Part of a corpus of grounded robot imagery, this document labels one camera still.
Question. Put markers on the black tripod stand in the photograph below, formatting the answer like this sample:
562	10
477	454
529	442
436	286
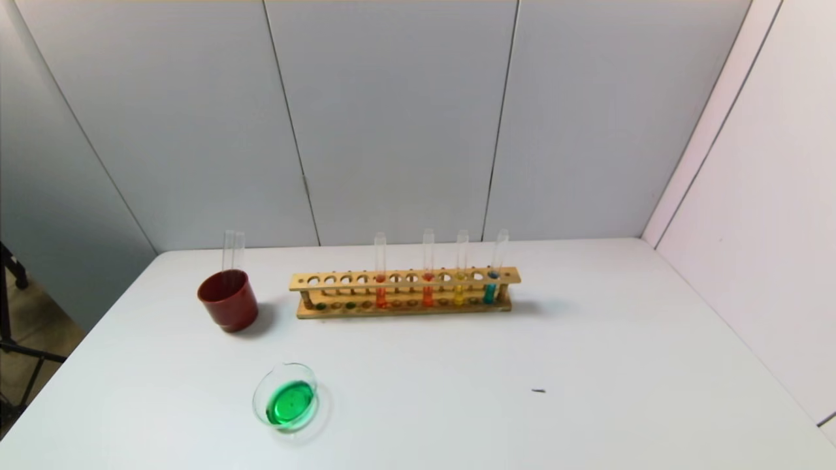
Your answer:
32	354

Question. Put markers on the test tube blue pigment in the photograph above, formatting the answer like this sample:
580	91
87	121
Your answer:
240	251
489	294

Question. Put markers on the test tube red pigment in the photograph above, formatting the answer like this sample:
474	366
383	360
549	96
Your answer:
428	297
381	297

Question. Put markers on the test tube yellow pigment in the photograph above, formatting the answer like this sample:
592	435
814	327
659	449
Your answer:
228	251
458	295

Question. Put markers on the wooden test tube rack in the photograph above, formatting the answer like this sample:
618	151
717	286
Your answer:
392	286

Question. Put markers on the red plastic cup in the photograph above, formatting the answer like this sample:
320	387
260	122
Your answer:
228	307

